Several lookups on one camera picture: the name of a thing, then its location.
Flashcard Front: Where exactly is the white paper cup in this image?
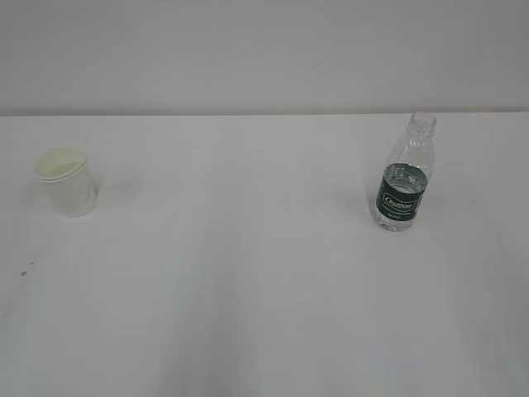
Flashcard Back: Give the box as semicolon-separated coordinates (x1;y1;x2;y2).
34;146;97;218

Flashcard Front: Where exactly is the clear water bottle green label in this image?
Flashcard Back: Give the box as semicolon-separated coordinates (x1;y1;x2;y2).
374;112;436;232

